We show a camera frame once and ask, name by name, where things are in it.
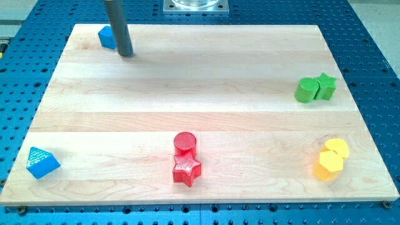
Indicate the wooden board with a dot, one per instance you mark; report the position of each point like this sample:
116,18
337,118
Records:
110,121

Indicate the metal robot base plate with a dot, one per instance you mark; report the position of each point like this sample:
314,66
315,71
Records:
195,6

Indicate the yellow hexagon block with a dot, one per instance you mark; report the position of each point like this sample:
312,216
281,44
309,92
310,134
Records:
328,166

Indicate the blue cube block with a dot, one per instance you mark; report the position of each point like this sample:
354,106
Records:
106,37

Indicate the green star block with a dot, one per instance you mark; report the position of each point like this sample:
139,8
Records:
327,87

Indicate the yellow heart block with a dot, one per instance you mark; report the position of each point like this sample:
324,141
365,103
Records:
339,146

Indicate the blue perforated table plate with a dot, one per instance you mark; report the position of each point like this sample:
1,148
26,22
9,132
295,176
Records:
35,50

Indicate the green cylinder block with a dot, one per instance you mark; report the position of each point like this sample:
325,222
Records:
306,90

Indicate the red star block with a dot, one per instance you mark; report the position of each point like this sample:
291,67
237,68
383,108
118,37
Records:
186,169

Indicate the red cylinder block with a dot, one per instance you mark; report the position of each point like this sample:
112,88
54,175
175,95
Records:
185,142

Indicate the blue triangular prism block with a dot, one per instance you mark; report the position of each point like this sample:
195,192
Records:
41,162

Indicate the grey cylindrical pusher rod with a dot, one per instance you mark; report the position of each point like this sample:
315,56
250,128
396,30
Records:
119,27

